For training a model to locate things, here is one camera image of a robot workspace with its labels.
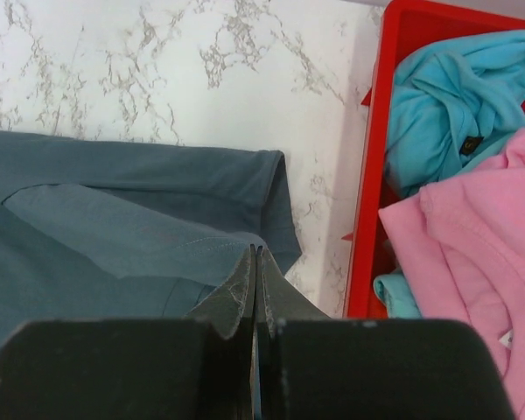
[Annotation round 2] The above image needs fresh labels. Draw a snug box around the teal t shirt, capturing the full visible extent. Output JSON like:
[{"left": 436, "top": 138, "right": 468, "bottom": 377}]
[{"left": 384, "top": 30, "right": 525, "bottom": 318}]

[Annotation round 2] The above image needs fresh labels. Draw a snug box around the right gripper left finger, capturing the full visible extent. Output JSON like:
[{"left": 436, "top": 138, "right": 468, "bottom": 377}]
[{"left": 0, "top": 250, "right": 255, "bottom": 419}]

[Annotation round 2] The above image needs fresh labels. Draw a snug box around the dark blue-grey t shirt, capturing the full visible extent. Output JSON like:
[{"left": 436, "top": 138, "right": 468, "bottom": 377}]
[{"left": 0, "top": 131, "right": 301, "bottom": 346}]

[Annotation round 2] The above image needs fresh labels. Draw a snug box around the pink t shirt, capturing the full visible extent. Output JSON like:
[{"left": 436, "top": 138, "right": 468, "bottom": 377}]
[{"left": 379, "top": 129, "right": 525, "bottom": 419}]

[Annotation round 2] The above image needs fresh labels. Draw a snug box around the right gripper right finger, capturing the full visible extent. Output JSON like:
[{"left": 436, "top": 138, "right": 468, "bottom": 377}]
[{"left": 255, "top": 248, "right": 515, "bottom": 419}]

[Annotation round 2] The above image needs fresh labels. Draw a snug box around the red plastic bin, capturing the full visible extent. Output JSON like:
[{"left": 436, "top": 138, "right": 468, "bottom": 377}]
[{"left": 344, "top": 1, "right": 525, "bottom": 319}]

